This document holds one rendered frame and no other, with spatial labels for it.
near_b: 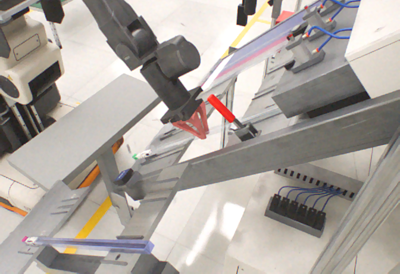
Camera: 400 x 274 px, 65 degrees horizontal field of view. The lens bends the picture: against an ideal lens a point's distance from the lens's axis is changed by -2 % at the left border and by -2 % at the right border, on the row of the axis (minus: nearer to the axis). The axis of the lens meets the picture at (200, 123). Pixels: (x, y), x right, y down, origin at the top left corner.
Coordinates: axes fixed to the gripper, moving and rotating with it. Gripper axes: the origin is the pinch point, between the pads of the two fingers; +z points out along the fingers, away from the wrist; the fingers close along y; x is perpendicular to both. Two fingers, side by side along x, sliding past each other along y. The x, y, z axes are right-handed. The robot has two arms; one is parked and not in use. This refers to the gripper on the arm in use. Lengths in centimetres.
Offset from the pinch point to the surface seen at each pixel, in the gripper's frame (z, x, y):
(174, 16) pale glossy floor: -11, 161, 212
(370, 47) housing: -10.2, -40.0, -8.2
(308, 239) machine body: 43.0, -4.0, 3.4
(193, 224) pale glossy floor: 62, 70, 23
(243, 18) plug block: -15.2, -13.6, 17.1
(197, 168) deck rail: 1.6, -3.1, -10.0
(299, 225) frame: 39.1, -3.0, 5.0
